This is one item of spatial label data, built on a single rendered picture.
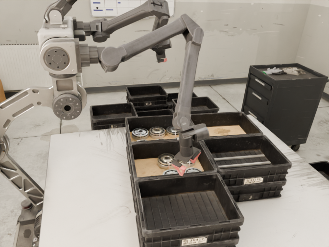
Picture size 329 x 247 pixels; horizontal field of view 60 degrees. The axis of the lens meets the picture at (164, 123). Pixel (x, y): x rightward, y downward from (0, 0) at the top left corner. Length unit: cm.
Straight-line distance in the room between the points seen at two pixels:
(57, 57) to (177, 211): 81
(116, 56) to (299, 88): 221
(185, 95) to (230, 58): 386
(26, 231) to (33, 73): 266
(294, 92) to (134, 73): 246
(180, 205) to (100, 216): 40
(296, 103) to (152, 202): 212
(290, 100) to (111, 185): 202
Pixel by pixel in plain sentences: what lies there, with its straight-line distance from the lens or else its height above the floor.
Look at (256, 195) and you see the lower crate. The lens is 162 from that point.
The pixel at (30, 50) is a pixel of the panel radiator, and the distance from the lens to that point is 426.
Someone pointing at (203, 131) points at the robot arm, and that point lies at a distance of 121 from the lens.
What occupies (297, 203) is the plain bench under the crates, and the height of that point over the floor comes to 70.
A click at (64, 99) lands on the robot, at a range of 147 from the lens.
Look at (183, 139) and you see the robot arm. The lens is 118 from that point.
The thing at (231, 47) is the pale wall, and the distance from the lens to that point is 498.
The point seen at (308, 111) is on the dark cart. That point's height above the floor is 54.
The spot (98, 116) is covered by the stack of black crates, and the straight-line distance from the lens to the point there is 278.
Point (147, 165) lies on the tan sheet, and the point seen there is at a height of 83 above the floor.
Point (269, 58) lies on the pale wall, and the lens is 544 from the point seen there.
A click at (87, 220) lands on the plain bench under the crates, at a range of 147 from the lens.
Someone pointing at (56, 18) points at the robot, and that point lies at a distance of 139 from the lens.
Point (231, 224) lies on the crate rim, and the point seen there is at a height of 92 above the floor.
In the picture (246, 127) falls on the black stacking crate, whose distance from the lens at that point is 194.
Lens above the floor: 177
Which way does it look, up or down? 29 degrees down
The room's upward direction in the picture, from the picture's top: 3 degrees clockwise
